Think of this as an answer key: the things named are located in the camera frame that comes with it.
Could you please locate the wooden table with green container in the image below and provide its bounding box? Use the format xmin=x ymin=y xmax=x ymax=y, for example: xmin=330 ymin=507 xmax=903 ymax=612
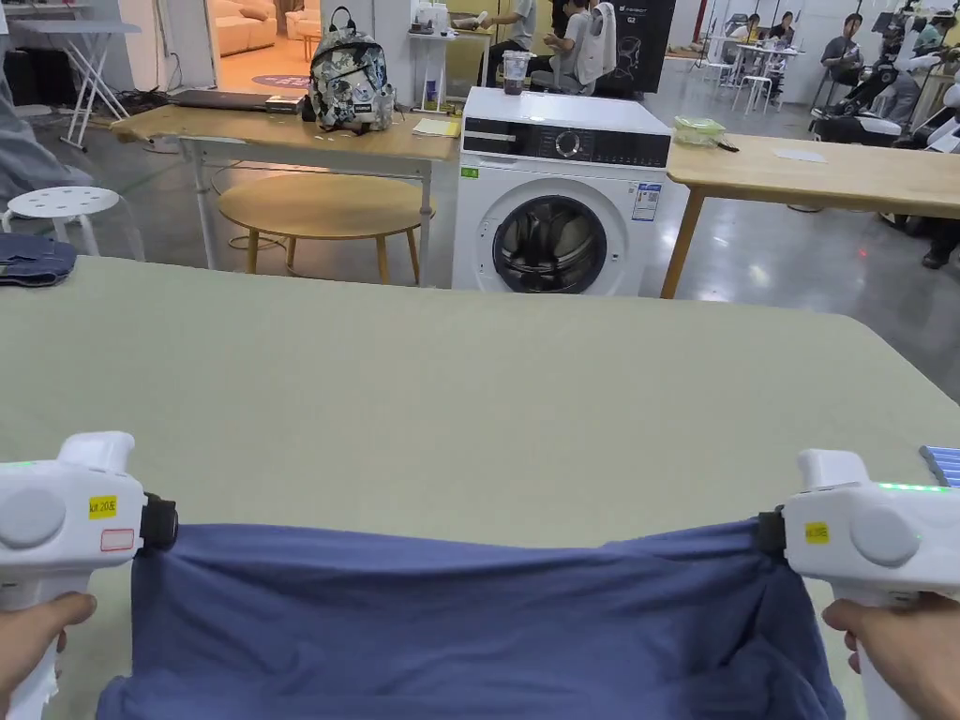
xmin=659 ymin=113 xmax=960 ymax=300

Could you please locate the blue striped cloth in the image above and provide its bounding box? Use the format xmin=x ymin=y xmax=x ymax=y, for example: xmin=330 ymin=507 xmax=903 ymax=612
xmin=918 ymin=443 xmax=960 ymax=490

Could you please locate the person's right hand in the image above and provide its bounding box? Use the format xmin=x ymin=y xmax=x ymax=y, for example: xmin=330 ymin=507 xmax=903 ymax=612
xmin=822 ymin=591 xmax=960 ymax=720

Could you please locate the white washing machine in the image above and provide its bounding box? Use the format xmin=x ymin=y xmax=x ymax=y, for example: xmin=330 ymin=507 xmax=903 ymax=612
xmin=452 ymin=51 xmax=673 ymax=298

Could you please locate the white robot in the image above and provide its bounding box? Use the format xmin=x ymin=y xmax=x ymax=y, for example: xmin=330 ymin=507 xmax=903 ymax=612
xmin=808 ymin=7 xmax=960 ymax=153

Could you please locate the long wooden table with backpack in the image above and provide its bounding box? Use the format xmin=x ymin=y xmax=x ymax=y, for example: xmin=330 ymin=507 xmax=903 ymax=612
xmin=111 ymin=7 xmax=460 ymax=290

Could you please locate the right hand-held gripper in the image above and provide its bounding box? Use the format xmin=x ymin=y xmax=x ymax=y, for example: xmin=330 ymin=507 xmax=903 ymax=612
xmin=756 ymin=448 xmax=960 ymax=720

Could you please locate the cream sofa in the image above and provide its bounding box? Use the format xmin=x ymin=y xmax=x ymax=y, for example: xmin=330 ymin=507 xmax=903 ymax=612
xmin=216 ymin=0 xmax=323 ymax=55

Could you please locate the bed with pale green sheet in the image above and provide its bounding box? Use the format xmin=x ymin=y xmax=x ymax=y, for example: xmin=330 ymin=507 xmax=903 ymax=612
xmin=0 ymin=254 xmax=960 ymax=720

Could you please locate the white folding ironing board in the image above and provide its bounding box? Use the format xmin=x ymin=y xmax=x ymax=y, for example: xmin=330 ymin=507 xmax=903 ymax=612
xmin=7 ymin=18 xmax=143 ymax=151

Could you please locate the group of white stools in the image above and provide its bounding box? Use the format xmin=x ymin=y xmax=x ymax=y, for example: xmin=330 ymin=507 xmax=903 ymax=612
xmin=703 ymin=40 xmax=807 ymax=113

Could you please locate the dark blue shirt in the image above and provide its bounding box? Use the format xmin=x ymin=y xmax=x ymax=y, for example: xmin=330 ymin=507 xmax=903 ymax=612
xmin=96 ymin=520 xmax=848 ymax=720

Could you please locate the round wooden table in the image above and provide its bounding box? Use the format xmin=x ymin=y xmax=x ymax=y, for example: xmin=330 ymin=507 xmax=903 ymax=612
xmin=217 ymin=173 xmax=438 ymax=286

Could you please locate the person's left hand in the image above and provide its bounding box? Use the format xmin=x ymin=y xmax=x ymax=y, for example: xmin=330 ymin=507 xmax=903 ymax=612
xmin=0 ymin=591 xmax=98 ymax=702

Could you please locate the white round stool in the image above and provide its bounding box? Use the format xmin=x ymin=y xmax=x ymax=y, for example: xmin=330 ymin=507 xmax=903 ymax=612
xmin=0 ymin=187 xmax=143 ymax=263

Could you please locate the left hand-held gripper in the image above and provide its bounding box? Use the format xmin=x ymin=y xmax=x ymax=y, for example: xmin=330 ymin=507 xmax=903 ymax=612
xmin=0 ymin=430 xmax=181 ymax=720

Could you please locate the group of people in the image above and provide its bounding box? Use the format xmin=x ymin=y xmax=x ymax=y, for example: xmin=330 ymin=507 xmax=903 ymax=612
xmin=730 ymin=10 xmax=875 ymax=106

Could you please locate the black display banner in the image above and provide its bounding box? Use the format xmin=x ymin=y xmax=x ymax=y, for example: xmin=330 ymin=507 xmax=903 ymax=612
xmin=599 ymin=0 xmax=678 ymax=100

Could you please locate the folded denim cloth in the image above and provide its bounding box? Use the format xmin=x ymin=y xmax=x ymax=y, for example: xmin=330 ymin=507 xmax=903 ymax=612
xmin=0 ymin=233 xmax=79 ymax=290

